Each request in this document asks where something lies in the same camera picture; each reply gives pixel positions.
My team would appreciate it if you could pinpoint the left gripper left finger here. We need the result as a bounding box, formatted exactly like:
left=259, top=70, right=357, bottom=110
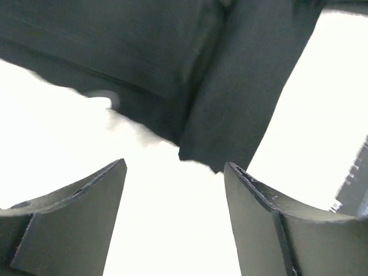
left=1, top=159, right=127, bottom=276

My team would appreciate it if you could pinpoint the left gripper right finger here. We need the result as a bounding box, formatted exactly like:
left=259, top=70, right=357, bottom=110
left=224, top=163, right=367, bottom=276

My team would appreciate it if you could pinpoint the black daisy t-shirt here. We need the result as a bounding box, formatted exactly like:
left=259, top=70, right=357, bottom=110
left=1, top=0, right=367, bottom=172

